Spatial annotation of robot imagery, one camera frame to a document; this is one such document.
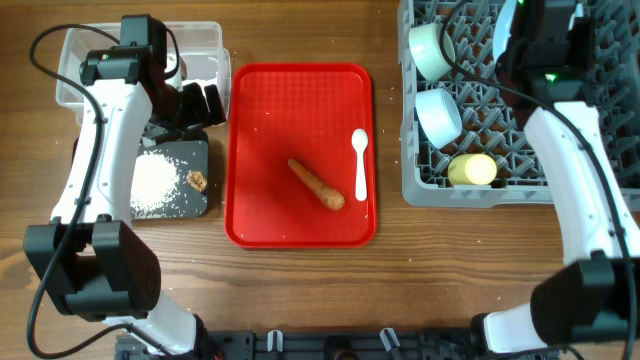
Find brown food scrap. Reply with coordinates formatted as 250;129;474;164
186;170;207;193

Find white rice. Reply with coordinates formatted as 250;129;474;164
131;151;186;219

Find green bowl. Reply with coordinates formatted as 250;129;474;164
408;23;452;82

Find blue bowl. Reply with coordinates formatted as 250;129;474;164
415;88;462;149

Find yellow cup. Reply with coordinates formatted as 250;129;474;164
447;154;497;185

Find light blue plate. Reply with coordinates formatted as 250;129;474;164
492;0;517;62

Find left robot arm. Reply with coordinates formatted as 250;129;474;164
23;15;226;359

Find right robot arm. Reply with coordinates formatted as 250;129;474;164
481;0;639;355

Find black waste tray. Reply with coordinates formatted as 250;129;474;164
79;127;209;223

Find grey dishwasher rack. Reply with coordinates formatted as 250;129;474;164
397;0;639;212

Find clear plastic bin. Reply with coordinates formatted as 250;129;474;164
58;21;231;110

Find red serving tray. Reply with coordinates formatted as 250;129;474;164
224;63;377;249

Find orange carrot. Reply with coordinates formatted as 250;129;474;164
288;159;345;211

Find white plastic spoon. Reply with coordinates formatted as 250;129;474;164
351;128;369;202

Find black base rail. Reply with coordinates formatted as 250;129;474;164
114;328;560;360

